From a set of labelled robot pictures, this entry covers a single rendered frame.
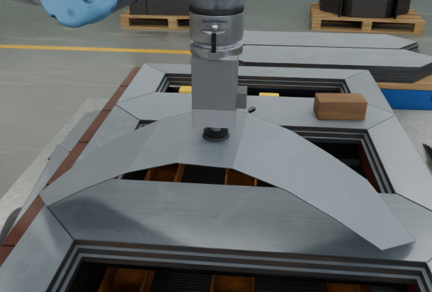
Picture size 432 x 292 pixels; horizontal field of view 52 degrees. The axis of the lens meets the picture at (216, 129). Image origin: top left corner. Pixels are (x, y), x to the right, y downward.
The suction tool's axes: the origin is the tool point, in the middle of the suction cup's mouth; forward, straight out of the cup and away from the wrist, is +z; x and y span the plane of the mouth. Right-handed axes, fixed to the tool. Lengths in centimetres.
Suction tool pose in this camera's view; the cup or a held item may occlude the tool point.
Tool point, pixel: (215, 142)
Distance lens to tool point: 70.6
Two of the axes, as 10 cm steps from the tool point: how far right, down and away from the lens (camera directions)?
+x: -10.0, -0.4, 0.7
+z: -0.1, 8.8, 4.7
